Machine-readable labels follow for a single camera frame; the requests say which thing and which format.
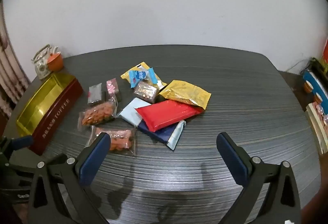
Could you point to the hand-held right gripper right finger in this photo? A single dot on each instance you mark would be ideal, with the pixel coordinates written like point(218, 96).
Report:
point(232, 160)

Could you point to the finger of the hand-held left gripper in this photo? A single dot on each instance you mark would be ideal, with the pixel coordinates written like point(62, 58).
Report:
point(23, 141)

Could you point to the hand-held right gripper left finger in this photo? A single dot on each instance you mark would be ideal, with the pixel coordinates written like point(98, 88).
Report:
point(93, 160)

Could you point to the clear orange snack packet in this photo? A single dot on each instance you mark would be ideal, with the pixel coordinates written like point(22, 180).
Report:
point(120, 138)
point(97, 114)

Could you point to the red tin box gold inside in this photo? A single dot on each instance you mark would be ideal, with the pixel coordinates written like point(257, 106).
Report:
point(43, 108)

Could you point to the light blue snack packet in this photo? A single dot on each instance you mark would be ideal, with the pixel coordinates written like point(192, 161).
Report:
point(129, 112)

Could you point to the dark grey snack packet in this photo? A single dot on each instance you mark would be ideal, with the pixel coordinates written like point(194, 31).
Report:
point(95, 94)

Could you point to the navy blue snack packet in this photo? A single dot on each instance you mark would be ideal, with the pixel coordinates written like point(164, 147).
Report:
point(156, 134)

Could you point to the pink patterned snack packet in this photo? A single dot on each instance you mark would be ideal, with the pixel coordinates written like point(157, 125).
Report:
point(112, 87)

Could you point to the red snack packet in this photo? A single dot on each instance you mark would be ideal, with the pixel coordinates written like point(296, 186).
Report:
point(166, 116)

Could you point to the yellow flower print snack packet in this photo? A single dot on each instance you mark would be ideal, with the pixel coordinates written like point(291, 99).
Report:
point(187, 93)
point(127, 76)

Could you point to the brown snack packet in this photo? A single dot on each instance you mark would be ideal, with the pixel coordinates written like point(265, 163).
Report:
point(146, 92)

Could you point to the blue candy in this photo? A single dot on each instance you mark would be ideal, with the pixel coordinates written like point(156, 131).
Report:
point(141, 76)

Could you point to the beige patterned curtain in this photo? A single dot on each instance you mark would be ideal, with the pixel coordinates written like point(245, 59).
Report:
point(10, 72)

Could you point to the floral ceramic teapot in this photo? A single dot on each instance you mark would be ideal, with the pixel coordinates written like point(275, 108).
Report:
point(41, 67)

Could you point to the orange lidded tea cup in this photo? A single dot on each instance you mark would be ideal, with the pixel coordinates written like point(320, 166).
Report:
point(55, 62)

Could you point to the printed book stack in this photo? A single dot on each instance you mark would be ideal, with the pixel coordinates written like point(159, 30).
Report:
point(317, 124)

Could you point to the blue printed box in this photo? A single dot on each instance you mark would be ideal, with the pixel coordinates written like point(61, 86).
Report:
point(314, 81)

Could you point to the red printed packaging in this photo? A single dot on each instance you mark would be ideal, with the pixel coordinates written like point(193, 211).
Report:
point(325, 52)

